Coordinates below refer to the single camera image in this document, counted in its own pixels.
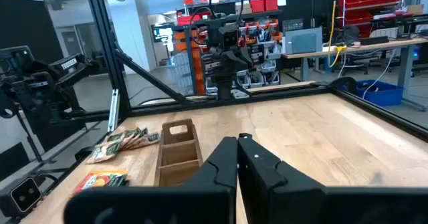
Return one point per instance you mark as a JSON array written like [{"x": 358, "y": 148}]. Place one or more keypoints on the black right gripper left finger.
[{"x": 214, "y": 184}]

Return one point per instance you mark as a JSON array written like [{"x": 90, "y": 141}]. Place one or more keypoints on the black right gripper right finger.
[{"x": 267, "y": 190}]

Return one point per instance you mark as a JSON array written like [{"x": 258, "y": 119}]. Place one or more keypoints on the wooden tea caddy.
[{"x": 177, "y": 157}]

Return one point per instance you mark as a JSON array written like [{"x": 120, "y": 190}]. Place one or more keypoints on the orange mango tea sachet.
[{"x": 97, "y": 182}]

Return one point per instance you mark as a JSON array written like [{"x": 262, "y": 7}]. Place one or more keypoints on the parts shelf rack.
[{"x": 197, "y": 70}]

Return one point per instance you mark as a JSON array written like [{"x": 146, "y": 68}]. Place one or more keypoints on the small red storage bin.
[
  {"x": 257, "y": 6},
  {"x": 271, "y": 4}
]

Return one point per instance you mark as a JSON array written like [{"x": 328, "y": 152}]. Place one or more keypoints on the grey equipment case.
[{"x": 302, "y": 42}]

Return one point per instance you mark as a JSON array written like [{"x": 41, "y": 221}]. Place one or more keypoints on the medium red storage bin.
[{"x": 357, "y": 18}]

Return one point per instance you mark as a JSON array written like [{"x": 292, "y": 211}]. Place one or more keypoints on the wooden workbench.
[{"x": 368, "y": 47}]

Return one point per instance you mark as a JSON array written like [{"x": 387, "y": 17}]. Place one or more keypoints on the black keyboard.
[{"x": 374, "y": 40}]

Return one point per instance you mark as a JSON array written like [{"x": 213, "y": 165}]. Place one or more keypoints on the blue plastic bin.
[{"x": 381, "y": 95}]

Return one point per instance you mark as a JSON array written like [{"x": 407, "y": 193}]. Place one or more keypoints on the cardboard box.
[{"x": 414, "y": 10}]

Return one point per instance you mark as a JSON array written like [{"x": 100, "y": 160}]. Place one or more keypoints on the black partition panel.
[{"x": 26, "y": 26}]

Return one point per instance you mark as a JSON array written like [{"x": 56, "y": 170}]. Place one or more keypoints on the silver aluminium bracket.
[{"x": 113, "y": 110}]

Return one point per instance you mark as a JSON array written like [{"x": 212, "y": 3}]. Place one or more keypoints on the black table-level depth camera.
[{"x": 25, "y": 197}]

